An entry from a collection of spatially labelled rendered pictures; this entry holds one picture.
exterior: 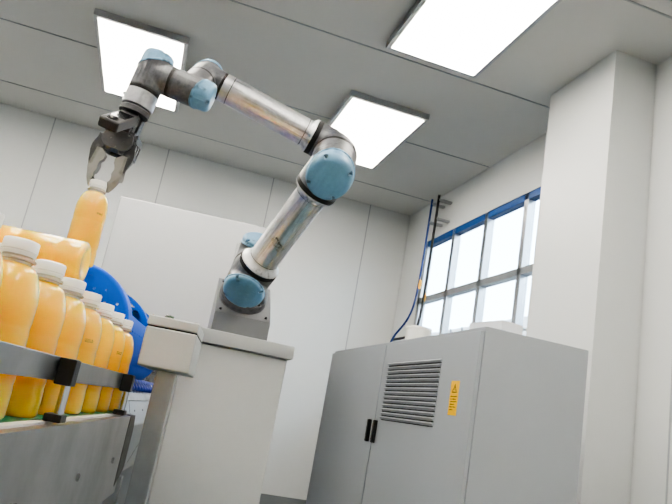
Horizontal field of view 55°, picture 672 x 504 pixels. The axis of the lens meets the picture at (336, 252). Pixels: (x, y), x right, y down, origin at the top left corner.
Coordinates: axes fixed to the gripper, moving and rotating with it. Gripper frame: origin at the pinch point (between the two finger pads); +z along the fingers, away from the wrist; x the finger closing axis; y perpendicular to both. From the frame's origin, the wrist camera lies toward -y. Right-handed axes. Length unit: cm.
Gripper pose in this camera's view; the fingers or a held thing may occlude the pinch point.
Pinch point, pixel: (99, 182)
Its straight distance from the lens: 159.3
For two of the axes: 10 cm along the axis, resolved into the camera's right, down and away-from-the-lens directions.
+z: -3.3, 9.2, -2.0
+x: -9.4, -3.5, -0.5
